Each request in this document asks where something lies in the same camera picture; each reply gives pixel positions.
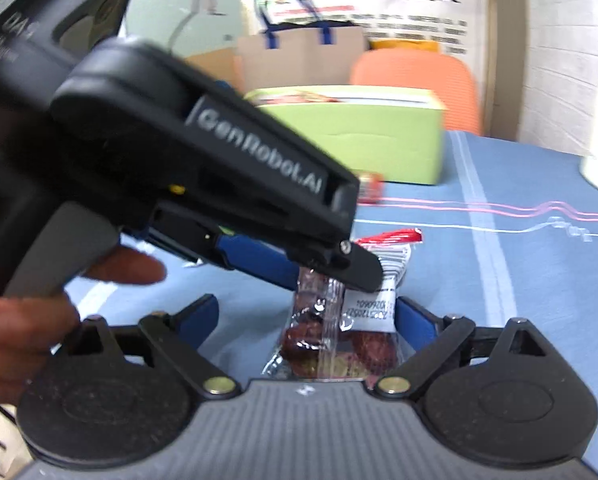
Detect red date snack packet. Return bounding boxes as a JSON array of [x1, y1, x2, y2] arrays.
[[261, 227, 424, 381]]

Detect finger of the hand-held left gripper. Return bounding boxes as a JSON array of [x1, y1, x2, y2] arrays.
[[206, 232, 382, 293]]

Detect blue tablecloth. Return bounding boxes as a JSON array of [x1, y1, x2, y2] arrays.
[[64, 130, 598, 480]]

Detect brown paper bag blue handles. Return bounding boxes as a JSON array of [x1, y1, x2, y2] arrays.
[[236, 0, 370, 93]]

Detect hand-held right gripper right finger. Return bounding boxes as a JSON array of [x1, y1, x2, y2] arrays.
[[374, 296, 552, 402]]

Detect green cardboard box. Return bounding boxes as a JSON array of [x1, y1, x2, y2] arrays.
[[243, 85, 447, 186]]

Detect small red snack packet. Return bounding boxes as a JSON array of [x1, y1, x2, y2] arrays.
[[356, 172, 385, 206]]

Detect glass panel with cartoon drawing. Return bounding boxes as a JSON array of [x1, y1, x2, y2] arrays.
[[124, 0, 245, 61]]

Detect person's left hand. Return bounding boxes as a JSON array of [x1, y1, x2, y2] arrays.
[[0, 246, 167, 407]]

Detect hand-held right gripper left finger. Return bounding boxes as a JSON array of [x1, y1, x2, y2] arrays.
[[69, 294, 242, 402]]

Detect brown cardboard box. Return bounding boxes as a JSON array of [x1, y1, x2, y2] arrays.
[[186, 47, 245, 93]]

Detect yellow plastic bag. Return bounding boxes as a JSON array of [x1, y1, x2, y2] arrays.
[[369, 37, 440, 56]]

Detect orange chair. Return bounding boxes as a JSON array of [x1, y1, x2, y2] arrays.
[[350, 51, 482, 136]]

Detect wall poster with large text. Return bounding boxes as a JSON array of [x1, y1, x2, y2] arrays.
[[244, 0, 497, 136]]

